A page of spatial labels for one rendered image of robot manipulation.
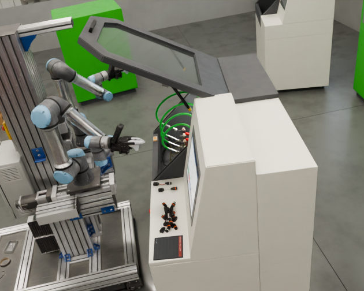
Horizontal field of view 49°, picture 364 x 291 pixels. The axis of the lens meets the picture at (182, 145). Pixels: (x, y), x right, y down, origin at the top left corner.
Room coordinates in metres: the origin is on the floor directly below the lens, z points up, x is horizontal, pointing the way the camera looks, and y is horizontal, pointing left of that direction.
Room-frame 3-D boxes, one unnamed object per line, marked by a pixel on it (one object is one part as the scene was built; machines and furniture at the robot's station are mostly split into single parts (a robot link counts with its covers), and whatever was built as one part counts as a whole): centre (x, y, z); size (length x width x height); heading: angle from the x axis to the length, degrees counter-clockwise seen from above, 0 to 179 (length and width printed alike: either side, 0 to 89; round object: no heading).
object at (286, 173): (2.09, -0.48, 0.75); 1.40 x 0.28 x 1.50; 178
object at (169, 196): (1.76, 0.14, 0.96); 0.70 x 0.22 x 0.03; 178
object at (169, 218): (1.73, 0.14, 1.01); 0.23 x 0.11 x 0.06; 178
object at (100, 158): (1.98, 0.48, 1.34); 0.11 x 0.08 x 0.11; 160
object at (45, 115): (2.05, 0.74, 1.41); 0.15 x 0.12 x 0.55; 160
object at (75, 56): (6.04, 1.10, 0.65); 0.95 x 0.86 x 1.30; 104
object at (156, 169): (2.47, 0.21, 0.87); 0.62 x 0.04 x 0.16; 178
